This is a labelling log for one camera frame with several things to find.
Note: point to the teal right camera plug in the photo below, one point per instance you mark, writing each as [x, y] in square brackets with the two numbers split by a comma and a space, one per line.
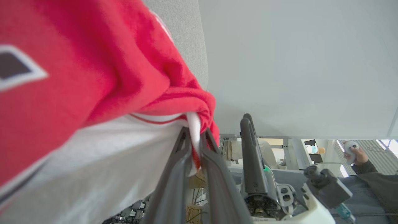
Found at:
[343, 213]

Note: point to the dark right wrist camera box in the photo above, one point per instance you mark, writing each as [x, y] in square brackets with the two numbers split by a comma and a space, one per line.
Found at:
[332, 189]

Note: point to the red and white shirt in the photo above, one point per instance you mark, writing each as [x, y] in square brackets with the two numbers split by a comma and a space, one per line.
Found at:
[77, 77]

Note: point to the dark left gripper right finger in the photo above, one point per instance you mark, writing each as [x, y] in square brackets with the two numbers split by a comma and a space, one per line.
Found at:
[220, 193]

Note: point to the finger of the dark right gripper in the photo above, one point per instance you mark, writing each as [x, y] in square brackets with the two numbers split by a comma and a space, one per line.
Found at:
[250, 116]

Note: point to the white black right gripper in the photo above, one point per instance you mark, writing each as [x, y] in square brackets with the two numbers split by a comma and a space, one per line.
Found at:
[307, 214]

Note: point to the white handheld controller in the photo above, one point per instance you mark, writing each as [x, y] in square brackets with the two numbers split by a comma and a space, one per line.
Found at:
[350, 146]

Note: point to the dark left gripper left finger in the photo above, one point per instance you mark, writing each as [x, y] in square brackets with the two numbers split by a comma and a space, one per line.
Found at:
[174, 186]

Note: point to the person's bare hand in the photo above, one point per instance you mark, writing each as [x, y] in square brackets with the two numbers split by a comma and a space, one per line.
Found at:
[360, 155]

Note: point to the dark sleeved person forearm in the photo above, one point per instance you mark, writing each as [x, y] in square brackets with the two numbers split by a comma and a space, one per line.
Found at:
[382, 183]

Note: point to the teal and orange toy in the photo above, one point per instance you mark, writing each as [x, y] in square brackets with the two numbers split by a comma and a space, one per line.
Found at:
[314, 149]

